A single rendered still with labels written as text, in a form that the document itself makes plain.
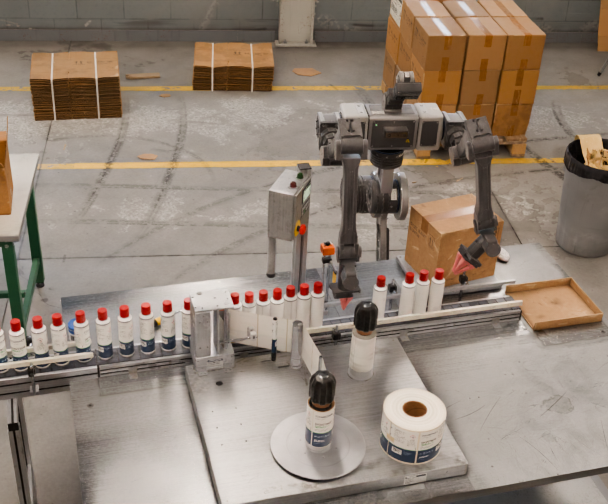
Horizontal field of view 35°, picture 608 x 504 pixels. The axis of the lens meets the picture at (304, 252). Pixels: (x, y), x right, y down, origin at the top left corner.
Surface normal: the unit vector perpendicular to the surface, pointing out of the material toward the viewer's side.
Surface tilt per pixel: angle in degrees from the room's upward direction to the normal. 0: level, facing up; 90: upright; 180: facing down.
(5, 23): 90
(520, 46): 90
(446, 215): 0
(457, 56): 90
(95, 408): 0
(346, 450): 0
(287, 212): 90
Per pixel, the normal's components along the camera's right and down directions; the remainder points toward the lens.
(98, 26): 0.11, 0.55
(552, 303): 0.05, -0.84
